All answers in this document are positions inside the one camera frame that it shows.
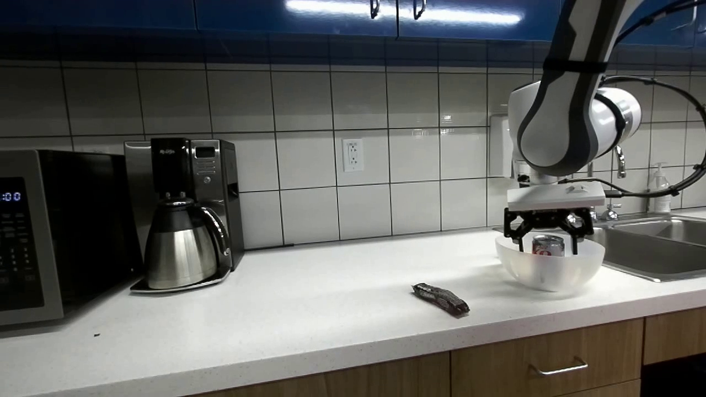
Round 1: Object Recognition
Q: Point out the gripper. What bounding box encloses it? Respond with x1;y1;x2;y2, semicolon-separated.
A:
504;208;596;256

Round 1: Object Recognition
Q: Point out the red and silver drink can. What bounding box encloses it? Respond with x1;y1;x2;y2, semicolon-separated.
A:
532;234;566;257

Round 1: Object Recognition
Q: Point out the translucent white plastic bowl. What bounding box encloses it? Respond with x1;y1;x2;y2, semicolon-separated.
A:
495;233;606;293

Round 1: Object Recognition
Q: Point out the chrome tap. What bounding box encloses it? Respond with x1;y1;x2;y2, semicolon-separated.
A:
586;144;628;222

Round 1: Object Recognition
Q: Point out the steel sink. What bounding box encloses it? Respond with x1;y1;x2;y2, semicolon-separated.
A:
590;214;706;283

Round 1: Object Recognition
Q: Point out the clear soap pump bottle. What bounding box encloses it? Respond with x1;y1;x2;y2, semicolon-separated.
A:
649;162;673;214

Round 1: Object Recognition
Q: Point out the dark snack bar wrapper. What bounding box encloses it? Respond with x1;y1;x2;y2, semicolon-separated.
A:
411;283;471;317

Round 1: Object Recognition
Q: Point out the wooden drawer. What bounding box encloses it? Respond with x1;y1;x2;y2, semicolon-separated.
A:
451;318;645;397
643;307;706;366

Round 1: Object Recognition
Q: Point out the blue cabinet door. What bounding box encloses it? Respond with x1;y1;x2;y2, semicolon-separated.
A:
195;0;399;37
397;0;564;42

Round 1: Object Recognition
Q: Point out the wooden cabinet door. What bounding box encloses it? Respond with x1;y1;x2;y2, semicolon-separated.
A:
188;352;451;397

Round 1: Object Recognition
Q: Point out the black and steel coffee maker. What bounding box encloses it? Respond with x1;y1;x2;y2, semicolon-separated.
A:
124;138;245;293

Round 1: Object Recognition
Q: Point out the steel coffee carafe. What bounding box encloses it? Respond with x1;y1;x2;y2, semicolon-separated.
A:
143;197;233;291

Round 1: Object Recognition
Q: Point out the steel and black microwave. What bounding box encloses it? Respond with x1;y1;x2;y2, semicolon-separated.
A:
0;149;143;327

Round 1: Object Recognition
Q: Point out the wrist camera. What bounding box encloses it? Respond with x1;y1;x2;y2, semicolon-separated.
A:
506;183;607;212

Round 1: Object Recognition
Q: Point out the steel drawer handle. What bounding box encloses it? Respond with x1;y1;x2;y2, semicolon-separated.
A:
528;357;590;378

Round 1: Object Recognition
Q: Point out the white wall socket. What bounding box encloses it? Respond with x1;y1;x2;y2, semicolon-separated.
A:
342;138;365;173

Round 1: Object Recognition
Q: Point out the blue wall cabinet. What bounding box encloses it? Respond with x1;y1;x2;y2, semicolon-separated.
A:
0;0;706;47

